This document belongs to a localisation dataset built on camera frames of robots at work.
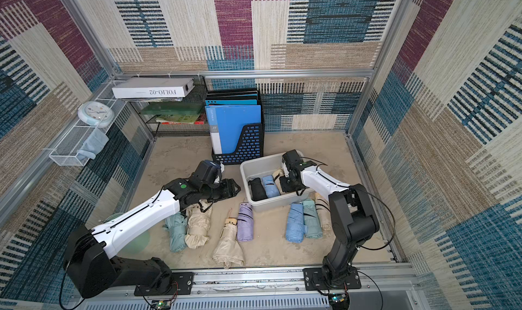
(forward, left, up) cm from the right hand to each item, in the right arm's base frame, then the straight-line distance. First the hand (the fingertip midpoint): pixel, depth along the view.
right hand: (286, 184), depth 94 cm
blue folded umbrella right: (-19, -3, -2) cm, 20 cm away
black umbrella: (-2, +13, -1) cm, 14 cm away
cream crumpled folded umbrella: (-18, +36, 0) cm, 41 cm away
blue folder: (+19, +26, +21) cm, 39 cm away
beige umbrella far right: (-13, -15, -1) cm, 20 cm away
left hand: (-9, +21, +11) cm, 25 cm away
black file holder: (+16, +16, +11) cm, 25 cm away
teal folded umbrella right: (-16, -9, -2) cm, 19 cm away
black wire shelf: (+30, +47, +15) cm, 58 cm away
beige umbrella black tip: (+6, +4, -1) cm, 7 cm away
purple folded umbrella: (-17, +18, -1) cm, 25 cm away
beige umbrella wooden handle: (-29, +23, 0) cm, 37 cm away
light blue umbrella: (0, +7, -2) cm, 7 cm away
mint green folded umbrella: (-18, +45, +1) cm, 49 cm away
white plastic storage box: (+7, +9, +4) cm, 12 cm away
